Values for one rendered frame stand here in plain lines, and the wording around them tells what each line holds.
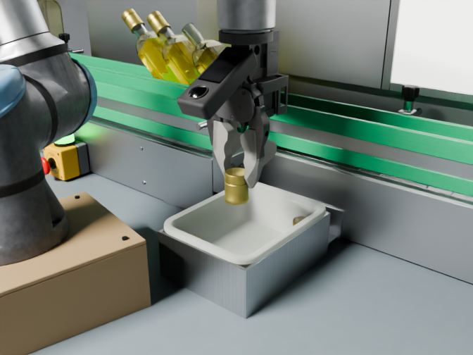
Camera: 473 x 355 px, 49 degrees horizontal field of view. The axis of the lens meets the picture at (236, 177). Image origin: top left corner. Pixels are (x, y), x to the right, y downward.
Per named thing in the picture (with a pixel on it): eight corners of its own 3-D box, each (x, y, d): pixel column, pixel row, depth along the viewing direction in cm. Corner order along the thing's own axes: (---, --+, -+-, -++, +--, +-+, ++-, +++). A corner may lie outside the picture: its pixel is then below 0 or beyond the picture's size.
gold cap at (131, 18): (147, 22, 117) (136, 7, 118) (135, 23, 114) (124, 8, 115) (141, 33, 119) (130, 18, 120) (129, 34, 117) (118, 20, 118)
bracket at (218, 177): (260, 180, 99) (260, 146, 96) (227, 196, 92) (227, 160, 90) (245, 176, 101) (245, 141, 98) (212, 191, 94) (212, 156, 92)
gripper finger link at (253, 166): (286, 179, 75) (280, 117, 72) (262, 193, 71) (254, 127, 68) (269, 177, 77) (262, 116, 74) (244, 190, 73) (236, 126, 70)
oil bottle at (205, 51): (278, 113, 103) (216, 33, 107) (261, 120, 99) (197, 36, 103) (262, 129, 107) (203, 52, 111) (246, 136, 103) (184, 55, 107)
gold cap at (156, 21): (173, 25, 112) (162, 9, 113) (161, 26, 109) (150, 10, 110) (166, 36, 114) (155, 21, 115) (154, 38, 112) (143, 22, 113)
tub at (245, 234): (329, 251, 87) (333, 204, 83) (246, 318, 71) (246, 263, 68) (247, 220, 97) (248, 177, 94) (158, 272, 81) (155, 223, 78)
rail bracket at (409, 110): (424, 154, 95) (435, 82, 89) (409, 165, 90) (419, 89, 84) (402, 150, 97) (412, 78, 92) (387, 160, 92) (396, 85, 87)
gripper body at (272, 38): (288, 117, 74) (291, 29, 69) (252, 132, 67) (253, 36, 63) (246, 108, 78) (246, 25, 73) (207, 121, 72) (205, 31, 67)
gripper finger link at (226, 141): (249, 171, 79) (257, 115, 75) (224, 184, 75) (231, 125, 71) (233, 164, 81) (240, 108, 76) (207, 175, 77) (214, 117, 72)
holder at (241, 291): (343, 241, 91) (347, 201, 88) (246, 319, 71) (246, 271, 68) (265, 213, 101) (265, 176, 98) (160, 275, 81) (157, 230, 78)
